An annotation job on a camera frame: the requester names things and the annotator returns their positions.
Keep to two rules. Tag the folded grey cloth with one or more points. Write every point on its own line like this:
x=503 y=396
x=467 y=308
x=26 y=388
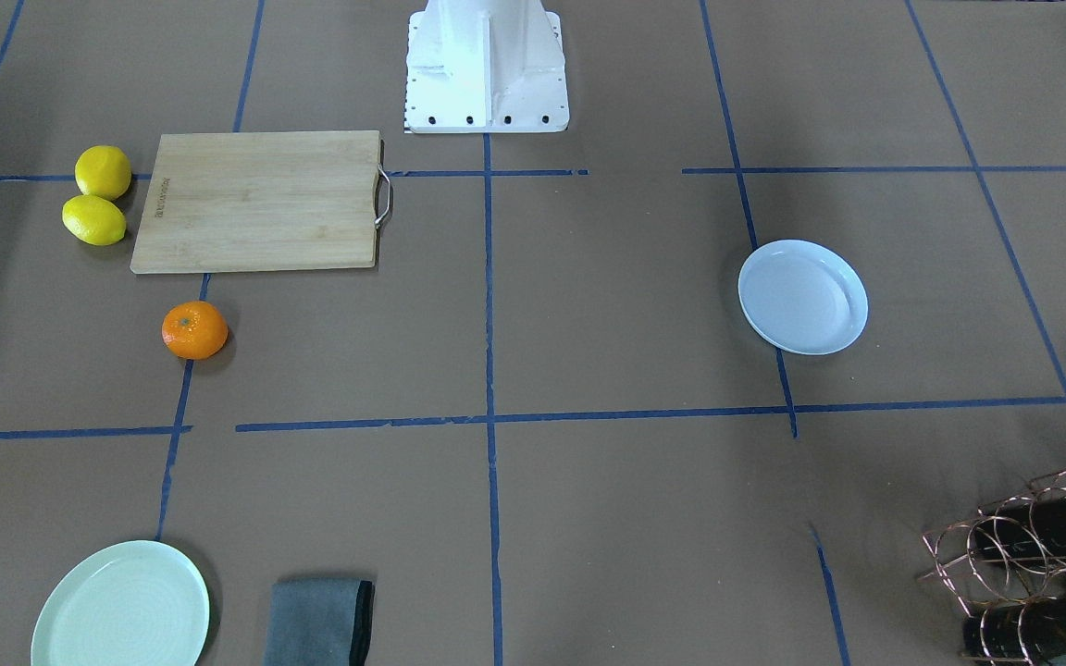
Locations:
x=319 y=621

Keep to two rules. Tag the dark wine bottle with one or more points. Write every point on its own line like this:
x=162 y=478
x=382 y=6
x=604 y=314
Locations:
x=1029 y=530
x=1034 y=631

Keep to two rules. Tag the bamboo cutting board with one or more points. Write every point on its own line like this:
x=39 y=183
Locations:
x=231 y=202

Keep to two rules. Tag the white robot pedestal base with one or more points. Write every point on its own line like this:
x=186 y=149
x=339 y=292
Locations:
x=485 y=66

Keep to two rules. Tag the upper yellow lemon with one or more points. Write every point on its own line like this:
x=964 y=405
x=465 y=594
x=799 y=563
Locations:
x=104 y=171

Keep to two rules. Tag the upper dark wine bottle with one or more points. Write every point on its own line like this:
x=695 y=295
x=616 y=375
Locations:
x=1029 y=530

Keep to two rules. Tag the lower yellow lemon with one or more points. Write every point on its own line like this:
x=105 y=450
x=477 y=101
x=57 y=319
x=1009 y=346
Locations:
x=94 y=220

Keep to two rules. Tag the copper wire bottle rack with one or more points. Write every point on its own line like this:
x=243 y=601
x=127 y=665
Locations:
x=1006 y=567

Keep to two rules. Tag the pale green plate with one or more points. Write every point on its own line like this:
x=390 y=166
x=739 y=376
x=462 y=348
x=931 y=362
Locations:
x=139 y=602

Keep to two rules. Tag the pale blue plate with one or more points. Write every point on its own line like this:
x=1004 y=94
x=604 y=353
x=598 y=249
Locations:
x=803 y=298

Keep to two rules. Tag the lower dark wine bottle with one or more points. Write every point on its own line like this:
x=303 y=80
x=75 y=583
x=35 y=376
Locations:
x=1034 y=631

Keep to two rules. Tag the orange mandarin fruit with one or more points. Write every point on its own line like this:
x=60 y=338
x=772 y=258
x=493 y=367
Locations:
x=194 y=330

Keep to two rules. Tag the yellow lemon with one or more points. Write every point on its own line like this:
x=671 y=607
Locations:
x=104 y=171
x=94 y=220

